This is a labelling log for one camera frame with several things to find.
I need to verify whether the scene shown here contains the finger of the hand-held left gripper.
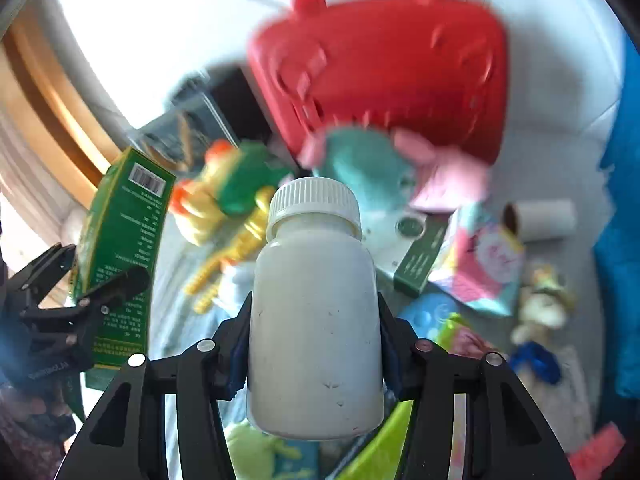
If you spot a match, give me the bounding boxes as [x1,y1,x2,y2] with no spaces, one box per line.
[20,266,151,326]
[10,244,76,306]

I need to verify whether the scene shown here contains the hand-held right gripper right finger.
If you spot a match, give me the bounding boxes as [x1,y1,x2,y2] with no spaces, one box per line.
[377,292,576,480]

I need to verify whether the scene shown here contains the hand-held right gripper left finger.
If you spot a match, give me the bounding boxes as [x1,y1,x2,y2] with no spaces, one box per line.
[57,292,253,480]

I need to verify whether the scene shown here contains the green medicine box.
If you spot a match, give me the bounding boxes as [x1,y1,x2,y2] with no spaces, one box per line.
[70,147,177,391]

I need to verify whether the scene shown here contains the white plastic bottle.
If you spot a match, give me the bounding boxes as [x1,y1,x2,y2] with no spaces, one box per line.
[246,177,386,439]

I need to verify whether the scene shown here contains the person's left forearm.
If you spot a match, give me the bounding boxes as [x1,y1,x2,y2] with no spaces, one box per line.
[0,385,81,480]

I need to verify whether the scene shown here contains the blue bubble print packet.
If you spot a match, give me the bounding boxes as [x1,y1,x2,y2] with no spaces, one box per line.
[398,292,457,342]

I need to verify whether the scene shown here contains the bright green packet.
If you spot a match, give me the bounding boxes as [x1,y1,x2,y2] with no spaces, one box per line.
[334,400,416,480]

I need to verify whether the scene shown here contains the green frog plush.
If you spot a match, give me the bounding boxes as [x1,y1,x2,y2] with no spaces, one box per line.
[225,422,303,480]

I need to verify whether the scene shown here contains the small dark green box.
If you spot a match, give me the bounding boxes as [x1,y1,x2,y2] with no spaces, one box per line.
[393,212,449,297]

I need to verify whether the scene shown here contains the pink cartoon snack packet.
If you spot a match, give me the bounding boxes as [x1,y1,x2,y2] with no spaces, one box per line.
[430,204,526,317]

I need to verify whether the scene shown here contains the green yellow dinosaur toy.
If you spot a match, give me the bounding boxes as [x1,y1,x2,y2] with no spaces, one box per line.
[169,140,297,313]

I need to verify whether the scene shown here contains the small beige plush figure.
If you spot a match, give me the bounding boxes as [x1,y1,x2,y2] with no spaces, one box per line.
[511,264,572,346]

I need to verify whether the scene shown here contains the black gift box gold ribbon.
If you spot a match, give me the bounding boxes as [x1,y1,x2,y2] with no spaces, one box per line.
[135,67,266,173]

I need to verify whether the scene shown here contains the teal pink plush toy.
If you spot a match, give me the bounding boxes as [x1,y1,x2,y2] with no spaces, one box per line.
[299,127,491,213]

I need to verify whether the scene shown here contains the cardboard tube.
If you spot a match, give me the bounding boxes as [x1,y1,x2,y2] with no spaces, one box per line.
[502,198,577,242]

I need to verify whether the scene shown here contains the blue plastic crate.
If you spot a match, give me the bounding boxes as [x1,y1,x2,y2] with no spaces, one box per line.
[594,40,640,398]

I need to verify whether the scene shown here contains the red toy suitcase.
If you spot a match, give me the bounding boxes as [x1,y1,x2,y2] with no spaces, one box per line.
[246,0,508,165]

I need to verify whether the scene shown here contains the wooden bed frame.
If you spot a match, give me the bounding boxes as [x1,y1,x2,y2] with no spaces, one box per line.
[2,10,133,198]

